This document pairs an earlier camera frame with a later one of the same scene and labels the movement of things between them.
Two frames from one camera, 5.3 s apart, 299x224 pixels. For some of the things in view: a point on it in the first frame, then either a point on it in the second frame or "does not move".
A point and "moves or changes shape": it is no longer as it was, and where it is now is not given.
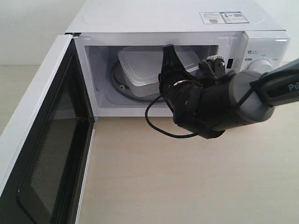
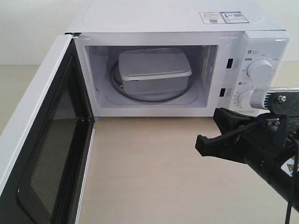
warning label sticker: (227, 17) does not move
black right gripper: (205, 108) -> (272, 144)
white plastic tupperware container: (141, 68) moves or changes shape
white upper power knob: (260, 65) does not move
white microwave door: (46, 147) does not move
